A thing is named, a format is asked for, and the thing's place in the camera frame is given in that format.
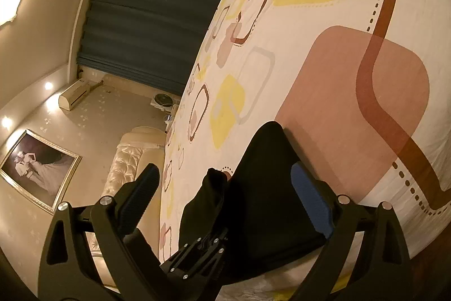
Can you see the black pants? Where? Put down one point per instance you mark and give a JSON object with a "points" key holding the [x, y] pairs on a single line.
{"points": [[256, 210]]}

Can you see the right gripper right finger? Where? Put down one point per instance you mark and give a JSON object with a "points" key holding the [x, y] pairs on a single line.
{"points": [[382, 270]]}

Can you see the white wall air conditioner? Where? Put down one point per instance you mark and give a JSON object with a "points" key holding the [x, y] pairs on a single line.
{"points": [[73, 95]]}

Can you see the dark teal curtain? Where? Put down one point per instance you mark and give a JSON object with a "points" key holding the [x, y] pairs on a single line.
{"points": [[154, 42]]}

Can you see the framed wedding photo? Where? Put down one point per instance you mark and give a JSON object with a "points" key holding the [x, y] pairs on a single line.
{"points": [[38, 169]]}

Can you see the patterned white bed sheet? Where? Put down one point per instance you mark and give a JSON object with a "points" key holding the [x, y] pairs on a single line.
{"points": [[361, 89]]}

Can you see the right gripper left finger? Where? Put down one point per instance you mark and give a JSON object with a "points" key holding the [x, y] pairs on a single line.
{"points": [[68, 271]]}

